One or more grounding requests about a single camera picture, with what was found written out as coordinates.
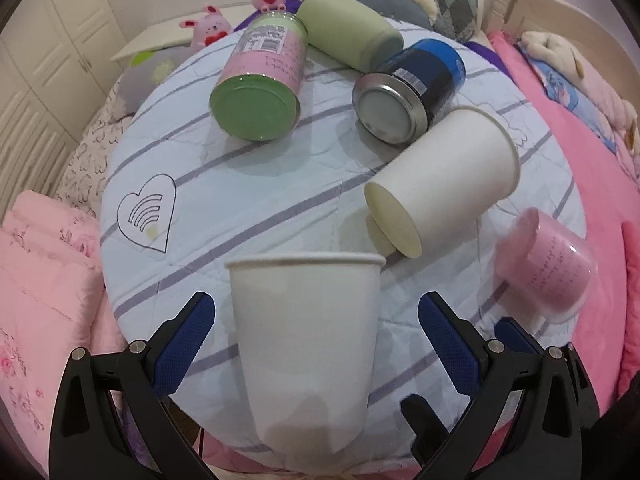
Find light pink plush toy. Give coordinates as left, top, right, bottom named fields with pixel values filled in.
left=575, top=74, right=640, bottom=183

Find translucent pink cup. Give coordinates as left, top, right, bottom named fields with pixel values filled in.
left=495, top=208, right=599, bottom=324

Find blue printed pillow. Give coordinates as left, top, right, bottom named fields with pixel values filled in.
left=520, top=45, right=622, bottom=153

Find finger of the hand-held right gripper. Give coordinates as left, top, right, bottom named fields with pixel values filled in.
left=496, top=317, right=601, bottom=425

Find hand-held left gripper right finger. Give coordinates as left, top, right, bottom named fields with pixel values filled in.
left=400, top=291, right=596, bottom=480

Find pink folded quilt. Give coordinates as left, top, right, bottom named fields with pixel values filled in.
left=0, top=190, right=133, bottom=463

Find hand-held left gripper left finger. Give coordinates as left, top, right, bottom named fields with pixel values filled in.
left=48, top=291, right=217, bottom=480

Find white paper cup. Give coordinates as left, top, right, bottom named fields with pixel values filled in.
left=364, top=107, right=521, bottom=261
left=224, top=252, right=388, bottom=458

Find cream headboard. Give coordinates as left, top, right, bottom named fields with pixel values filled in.
left=481, top=0, right=640, bottom=128

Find pale green cylinder cup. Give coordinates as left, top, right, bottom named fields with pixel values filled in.
left=296, top=0, right=405, bottom=73

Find white wardrobe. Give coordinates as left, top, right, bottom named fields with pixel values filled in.
left=0, top=0, right=168, bottom=203

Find heart print white bedding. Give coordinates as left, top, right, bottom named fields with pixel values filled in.
left=51, top=80, right=137, bottom=222

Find dark blue metal can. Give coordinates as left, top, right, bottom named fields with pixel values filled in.
left=351, top=38, right=467, bottom=145

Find purple cloth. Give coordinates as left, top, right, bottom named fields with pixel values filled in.
left=462, top=34, right=497, bottom=58

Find grey bear cushion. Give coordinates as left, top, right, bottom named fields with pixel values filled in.
left=334, top=0, right=442, bottom=32

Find pink and green can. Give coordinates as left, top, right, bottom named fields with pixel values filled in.
left=209, top=10, right=308, bottom=142

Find pink bed sheet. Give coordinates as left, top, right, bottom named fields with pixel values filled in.
left=486, top=30, right=640, bottom=413

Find grey spotted cushion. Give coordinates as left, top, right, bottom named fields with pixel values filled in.
left=106, top=42, right=197, bottom=117

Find striped light blue cloth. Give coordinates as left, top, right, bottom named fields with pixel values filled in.
left=99, top=15, right=588, bottom=467

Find cream plush toy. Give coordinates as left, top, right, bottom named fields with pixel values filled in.
left=520, top=30, right=592, bottom=82

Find white nightstand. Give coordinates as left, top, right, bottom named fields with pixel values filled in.
left=110, top=11, right=252, bottom=64

